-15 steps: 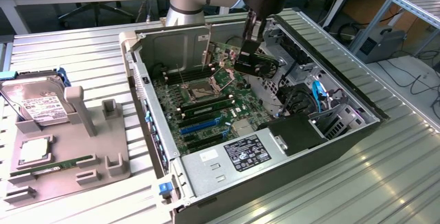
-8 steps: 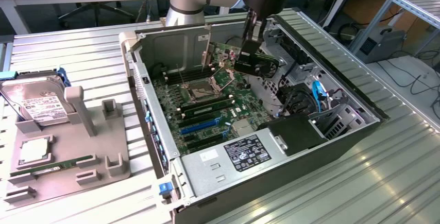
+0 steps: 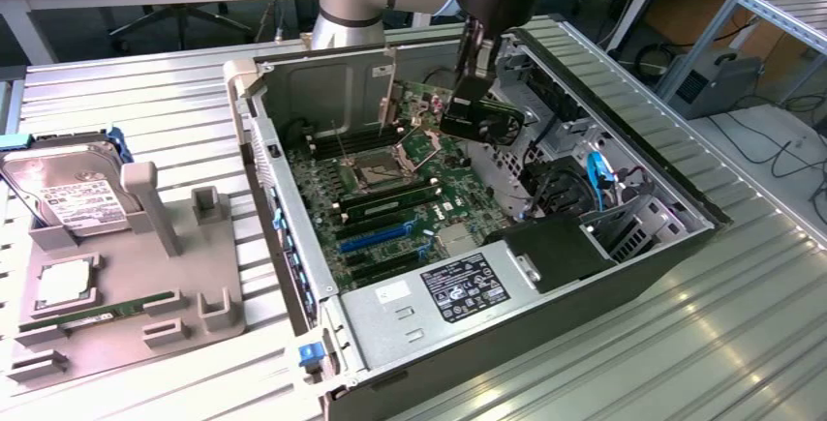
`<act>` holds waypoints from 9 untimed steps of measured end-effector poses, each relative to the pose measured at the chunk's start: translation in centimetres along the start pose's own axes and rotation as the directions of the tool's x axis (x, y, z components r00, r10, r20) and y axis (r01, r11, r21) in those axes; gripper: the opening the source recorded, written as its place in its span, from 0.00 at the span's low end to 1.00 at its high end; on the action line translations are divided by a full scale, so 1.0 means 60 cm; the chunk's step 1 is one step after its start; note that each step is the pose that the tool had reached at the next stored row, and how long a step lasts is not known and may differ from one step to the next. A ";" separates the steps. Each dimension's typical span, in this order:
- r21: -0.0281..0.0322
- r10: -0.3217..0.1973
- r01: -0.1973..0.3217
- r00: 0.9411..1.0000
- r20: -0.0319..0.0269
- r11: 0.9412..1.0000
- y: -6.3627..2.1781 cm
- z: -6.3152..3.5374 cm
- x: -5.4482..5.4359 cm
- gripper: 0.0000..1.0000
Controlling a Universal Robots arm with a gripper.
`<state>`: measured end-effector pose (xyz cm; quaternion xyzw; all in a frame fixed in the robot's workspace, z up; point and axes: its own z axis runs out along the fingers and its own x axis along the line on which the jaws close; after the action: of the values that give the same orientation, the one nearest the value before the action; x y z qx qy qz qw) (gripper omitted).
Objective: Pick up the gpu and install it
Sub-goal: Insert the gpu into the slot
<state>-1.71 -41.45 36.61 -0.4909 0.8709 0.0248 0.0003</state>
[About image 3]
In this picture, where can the silver chipset heat sink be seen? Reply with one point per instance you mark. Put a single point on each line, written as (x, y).
(460, 241)

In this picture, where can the black plastic shroud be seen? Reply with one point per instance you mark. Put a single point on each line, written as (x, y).
(556, 251)

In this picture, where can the open black PC case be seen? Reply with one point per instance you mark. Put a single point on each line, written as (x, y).
(517, 353)

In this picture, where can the silver perforated drive cage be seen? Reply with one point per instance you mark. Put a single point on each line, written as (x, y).
(500, 169)

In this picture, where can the blue plastic case latch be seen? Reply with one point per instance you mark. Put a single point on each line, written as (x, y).
(310, 353)

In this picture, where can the metal socket cover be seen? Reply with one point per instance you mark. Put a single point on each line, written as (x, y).
(419, 147)

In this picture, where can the black chassis switch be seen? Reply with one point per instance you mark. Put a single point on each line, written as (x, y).
(273, 151)

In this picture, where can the silver disk bay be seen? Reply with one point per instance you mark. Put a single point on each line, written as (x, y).
(629, 237)

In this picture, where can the green RAM stick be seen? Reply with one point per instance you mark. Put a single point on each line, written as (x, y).
(387, 197)
(84, 317)

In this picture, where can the black fan graphics card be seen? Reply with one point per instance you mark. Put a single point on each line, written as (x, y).
(490, 123)

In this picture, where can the CPU socket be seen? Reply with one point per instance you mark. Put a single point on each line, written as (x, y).
(378, 174)

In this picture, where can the silver CPU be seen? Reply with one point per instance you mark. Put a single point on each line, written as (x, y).
(64, 283)

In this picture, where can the black slanted pole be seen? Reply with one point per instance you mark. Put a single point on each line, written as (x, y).
(644, 5)

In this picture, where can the grey plastic parts rack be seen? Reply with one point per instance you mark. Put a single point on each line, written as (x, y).
(130, 295)

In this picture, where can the black RAM slot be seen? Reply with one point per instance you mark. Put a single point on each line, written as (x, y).
(323, 141)
(323, 152)
(323, 147)
(323, 136)

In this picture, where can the blue card retention clip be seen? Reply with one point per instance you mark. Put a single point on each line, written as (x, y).
(295, 263)
(307, 295)
(279, 221)

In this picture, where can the blue expansion slot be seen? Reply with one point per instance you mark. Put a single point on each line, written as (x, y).
(378, 240)

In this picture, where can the thin metal locking lever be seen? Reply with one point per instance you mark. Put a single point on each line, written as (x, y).
(341, 142)

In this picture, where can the blue disk caddy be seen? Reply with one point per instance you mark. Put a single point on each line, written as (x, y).
(119, 145)

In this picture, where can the silver power supply unit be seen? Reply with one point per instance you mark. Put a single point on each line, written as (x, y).
(387, 339)

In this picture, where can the short black expansion slot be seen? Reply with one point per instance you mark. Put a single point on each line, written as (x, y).
(354, 255)

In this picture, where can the silver hard disk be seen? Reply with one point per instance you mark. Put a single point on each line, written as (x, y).
(71, 189)

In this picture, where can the aluminium frame table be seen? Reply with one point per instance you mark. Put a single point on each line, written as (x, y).
(784, 12)

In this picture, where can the green motherboard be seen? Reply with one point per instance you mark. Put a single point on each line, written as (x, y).
(461, 184)

